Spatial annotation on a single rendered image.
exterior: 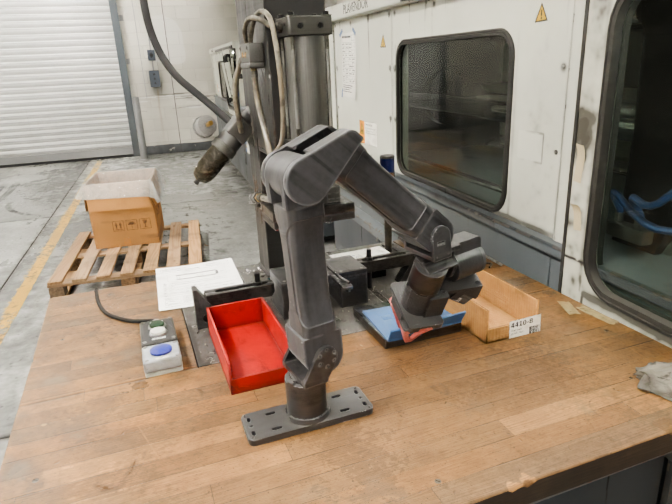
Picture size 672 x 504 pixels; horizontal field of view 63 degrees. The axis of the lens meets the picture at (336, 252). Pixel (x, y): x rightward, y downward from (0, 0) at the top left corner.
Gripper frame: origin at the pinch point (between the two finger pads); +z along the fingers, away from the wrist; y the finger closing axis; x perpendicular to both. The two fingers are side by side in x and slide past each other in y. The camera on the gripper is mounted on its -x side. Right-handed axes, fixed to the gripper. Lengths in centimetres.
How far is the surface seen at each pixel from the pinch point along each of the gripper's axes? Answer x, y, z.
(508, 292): -26.1, 5.7, 1.4
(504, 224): -49, 39, 18
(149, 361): 46.4, 6.8, 5.7
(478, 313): -15.0, 0.0, -1.9
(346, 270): 3.7, 22.7, 7.8
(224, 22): -88, 881, 365
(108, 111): 120, 808, 482
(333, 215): 6.6, 28.5, -4.2
